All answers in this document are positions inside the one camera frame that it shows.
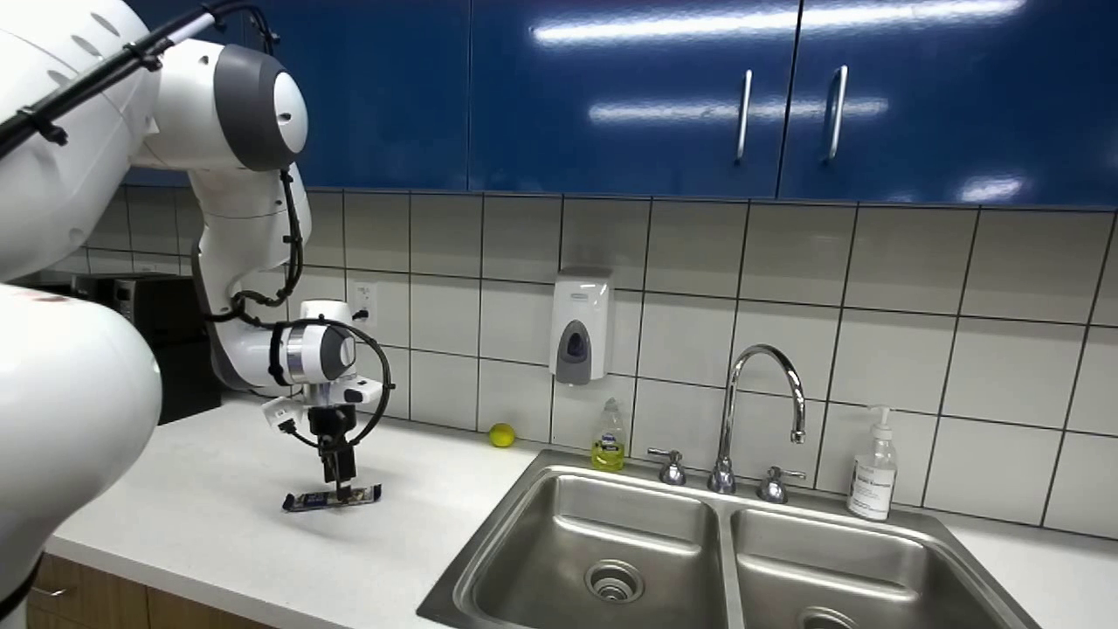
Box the stainless steel double sink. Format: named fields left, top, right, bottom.
left=415, top=446, right=1045, bottom=629

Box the small black object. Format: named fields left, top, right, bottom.
left=278, top=478, right=388, bottom=512

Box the metal sink drain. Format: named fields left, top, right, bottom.
left=795, top=601, right=862, bottom=629
left=582, top=555, right=646, bottom=607

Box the wooden base cabinet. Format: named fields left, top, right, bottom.
left=25, top=553, right=274, bottom=629

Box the yellow dish soap bottle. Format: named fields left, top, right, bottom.
left=585, top=395, right=632, bottom=476

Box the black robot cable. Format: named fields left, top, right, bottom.
left=204, top=159, right=398, bottom=455

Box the chrome faucet handle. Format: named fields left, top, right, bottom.
left=648, top=446, right=690, bottom=490
left=754, top=464, right=791, bottom=506

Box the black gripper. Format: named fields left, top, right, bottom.
left=305, top=400, right=364, bottom=490

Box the black countertop appliance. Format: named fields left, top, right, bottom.
left=109, top=273, right=228, bottom=426

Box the blue cabinet door without handle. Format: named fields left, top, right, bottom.
left=122, top=0, right=478, bottom=196

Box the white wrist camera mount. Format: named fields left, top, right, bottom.
left=258, top=377, right=388, bottom=431

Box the chrome gooseneck faucet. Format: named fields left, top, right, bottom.
left=706, top=343, right=810, bottom=496

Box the clear pump soap bottle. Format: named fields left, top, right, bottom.
left=845, top=405, right=902, bottom=525

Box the silver cabinet door handle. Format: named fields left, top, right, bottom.
left=728, top=66, right=758, bottom=167
left=824, top=63, right=853, bottom=167

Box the white wall soap dispenser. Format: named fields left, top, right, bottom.
left=548, top=273, right=614, bottom=388

